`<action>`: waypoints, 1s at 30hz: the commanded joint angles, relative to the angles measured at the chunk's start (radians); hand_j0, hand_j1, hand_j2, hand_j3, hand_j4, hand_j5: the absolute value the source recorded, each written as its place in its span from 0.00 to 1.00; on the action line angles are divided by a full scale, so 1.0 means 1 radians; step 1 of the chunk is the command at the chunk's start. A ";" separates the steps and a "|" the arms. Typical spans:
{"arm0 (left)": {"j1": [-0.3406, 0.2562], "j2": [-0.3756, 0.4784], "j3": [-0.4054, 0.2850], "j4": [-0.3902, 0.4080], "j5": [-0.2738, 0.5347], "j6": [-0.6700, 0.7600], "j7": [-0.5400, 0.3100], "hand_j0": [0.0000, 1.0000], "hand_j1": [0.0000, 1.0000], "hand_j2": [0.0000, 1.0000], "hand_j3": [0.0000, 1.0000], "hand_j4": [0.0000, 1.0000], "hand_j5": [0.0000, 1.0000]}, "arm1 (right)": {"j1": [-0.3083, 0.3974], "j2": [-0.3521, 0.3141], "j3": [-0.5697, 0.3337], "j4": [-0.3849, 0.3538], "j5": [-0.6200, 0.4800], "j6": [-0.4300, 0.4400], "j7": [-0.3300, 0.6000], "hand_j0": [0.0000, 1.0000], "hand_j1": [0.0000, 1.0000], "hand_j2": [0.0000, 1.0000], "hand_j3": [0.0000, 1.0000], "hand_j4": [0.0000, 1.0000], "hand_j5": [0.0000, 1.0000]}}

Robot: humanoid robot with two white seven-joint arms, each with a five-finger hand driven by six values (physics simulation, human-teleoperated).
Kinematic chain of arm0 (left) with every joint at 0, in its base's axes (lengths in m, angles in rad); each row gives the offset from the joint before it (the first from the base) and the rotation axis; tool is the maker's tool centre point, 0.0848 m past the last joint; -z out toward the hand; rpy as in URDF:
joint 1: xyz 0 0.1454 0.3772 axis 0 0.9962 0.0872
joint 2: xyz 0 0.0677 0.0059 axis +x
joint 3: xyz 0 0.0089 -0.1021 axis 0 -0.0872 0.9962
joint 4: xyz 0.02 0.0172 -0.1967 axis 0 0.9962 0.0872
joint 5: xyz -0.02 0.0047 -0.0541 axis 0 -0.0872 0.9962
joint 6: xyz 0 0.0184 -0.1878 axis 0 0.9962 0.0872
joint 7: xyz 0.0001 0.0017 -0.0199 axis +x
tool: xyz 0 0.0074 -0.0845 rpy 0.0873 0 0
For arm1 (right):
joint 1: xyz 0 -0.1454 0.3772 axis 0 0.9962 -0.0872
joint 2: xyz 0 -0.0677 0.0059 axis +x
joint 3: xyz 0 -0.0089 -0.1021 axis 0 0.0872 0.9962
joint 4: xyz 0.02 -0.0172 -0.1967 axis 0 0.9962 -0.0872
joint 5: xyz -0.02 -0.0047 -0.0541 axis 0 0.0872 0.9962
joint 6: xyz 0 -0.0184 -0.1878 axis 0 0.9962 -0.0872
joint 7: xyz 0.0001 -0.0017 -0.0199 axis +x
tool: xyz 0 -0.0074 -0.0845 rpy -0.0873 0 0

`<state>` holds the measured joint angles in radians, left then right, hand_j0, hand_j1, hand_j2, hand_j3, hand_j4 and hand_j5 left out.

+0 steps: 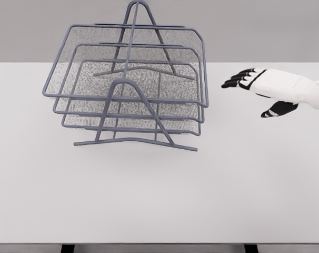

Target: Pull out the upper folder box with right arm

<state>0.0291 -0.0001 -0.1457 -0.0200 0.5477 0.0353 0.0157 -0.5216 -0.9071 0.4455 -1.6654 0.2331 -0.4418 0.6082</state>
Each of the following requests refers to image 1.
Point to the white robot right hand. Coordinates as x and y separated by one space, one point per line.
278 85

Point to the medium grey mesh folder tray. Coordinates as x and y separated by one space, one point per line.
80 106

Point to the small grey mesh folder tray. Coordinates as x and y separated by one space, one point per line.
83 122

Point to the large grey mesh folder tray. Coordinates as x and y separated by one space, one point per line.
101 33

